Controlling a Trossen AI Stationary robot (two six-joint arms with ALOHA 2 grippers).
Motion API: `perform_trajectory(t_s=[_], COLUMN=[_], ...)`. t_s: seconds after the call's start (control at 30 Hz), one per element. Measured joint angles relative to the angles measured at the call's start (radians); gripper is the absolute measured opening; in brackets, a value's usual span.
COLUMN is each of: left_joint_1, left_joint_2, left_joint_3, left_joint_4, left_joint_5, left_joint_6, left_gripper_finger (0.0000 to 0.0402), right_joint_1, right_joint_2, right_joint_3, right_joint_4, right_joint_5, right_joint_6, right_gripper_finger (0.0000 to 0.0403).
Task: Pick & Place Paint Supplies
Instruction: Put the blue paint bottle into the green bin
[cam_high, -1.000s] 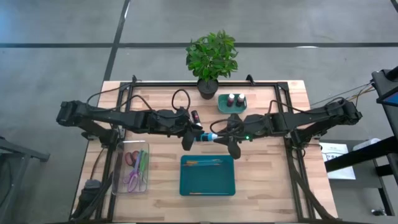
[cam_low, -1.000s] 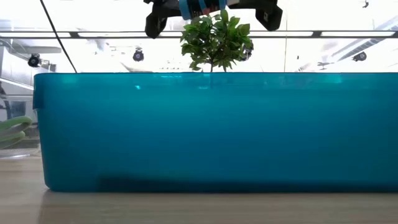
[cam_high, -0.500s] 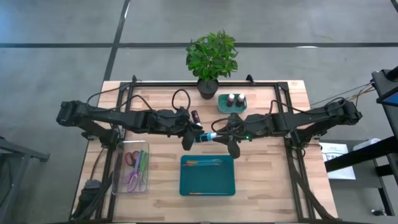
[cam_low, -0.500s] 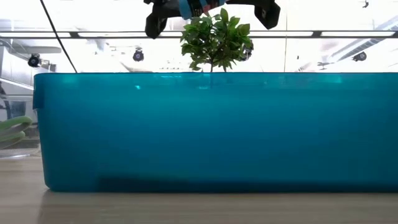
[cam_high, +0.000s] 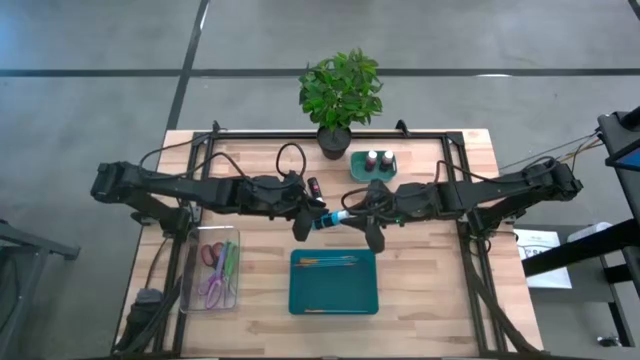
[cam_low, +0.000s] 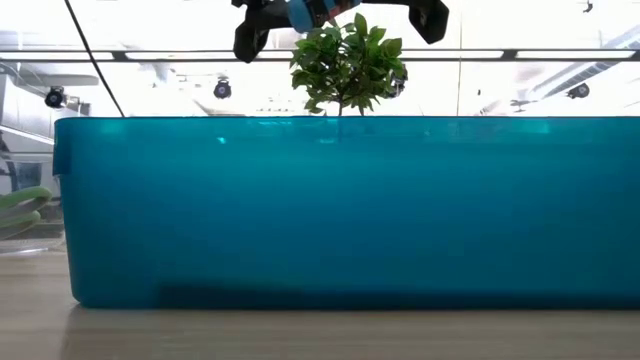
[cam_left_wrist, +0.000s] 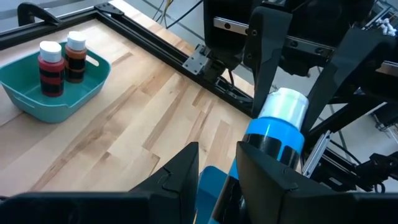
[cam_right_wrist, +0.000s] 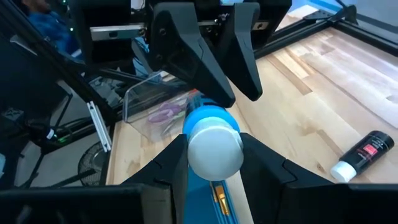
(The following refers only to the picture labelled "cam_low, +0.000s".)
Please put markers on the long ceiling light rail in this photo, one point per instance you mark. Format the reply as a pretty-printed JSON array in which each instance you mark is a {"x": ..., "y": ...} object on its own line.
[{"x": 150, "y": 55}]

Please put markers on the large teal plastic tray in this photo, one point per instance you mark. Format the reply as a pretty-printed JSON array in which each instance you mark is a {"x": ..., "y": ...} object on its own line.
[{"x": 350, "y": 215}]

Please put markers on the clear plastic tray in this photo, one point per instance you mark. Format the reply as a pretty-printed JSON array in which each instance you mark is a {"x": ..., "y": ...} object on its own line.
[{"x": 25, "y": 246}]

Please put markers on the black ceiling spotlight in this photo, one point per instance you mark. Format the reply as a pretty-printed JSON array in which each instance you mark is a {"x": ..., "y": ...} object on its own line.
[
  {"x": 401, "y": 82},
  {"x": 55, "y": 97},
  {"x": 579, "y": 91},
  {"x": 222, "y": 89}
]

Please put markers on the green potted plant black pot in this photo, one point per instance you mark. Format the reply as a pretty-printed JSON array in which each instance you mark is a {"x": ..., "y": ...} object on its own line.
[{"x": 347, "y": 65}]

